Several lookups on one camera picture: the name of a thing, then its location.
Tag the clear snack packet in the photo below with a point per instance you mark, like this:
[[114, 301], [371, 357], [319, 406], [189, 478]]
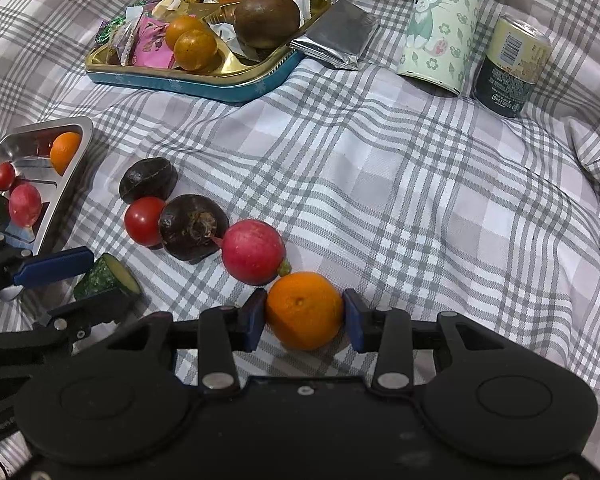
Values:
[[125, 42]]

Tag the grey plaid blanket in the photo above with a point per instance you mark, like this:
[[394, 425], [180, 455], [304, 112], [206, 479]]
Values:
[[380, 185]]

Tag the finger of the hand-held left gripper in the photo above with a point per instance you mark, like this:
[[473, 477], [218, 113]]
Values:
[[95, 312], [55, 263]]

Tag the red radish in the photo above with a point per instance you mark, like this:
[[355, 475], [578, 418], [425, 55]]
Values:
[[254, 252], [25, 205]]

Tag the dark purple passion fruit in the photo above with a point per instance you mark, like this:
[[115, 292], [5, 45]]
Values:
[[192, 227]]

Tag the red cherry tomato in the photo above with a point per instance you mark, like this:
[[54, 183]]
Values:
[[144, 221], [4, 176]]

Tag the silver foil packet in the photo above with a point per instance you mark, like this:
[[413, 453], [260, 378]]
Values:
[[337, 35]]

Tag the dark water chestnut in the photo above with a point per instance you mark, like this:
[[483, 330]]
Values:
[[147, 180]]

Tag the cream snack packet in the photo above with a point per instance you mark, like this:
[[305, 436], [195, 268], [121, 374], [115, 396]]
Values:
[[172, 2]]

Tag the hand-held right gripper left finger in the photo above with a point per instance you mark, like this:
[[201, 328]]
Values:
[[255, 321]]

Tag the stainless steel tray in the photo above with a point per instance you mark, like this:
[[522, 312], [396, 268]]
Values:
[[35, 135]]

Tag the cream and black can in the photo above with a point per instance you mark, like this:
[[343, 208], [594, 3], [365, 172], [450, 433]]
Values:
[[512, 67]]

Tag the pink snack packet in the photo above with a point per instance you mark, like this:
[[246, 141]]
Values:
[[152, 42]]

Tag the white cartoon print bottle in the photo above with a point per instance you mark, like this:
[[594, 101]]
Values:
[[440, 25]]

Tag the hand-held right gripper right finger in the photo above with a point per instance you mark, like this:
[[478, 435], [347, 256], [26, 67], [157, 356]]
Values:
[[357, 321]]

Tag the brown round fruit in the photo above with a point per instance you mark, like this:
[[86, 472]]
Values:
[[266, 19]]

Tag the blue and gold tin tray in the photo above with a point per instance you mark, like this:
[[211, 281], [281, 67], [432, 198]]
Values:
[[190, 85]]

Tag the small orange mandarin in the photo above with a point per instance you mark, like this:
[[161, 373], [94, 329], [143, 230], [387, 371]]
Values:
[[196, 50], [182, 27], [65, 152], [305, 311]]

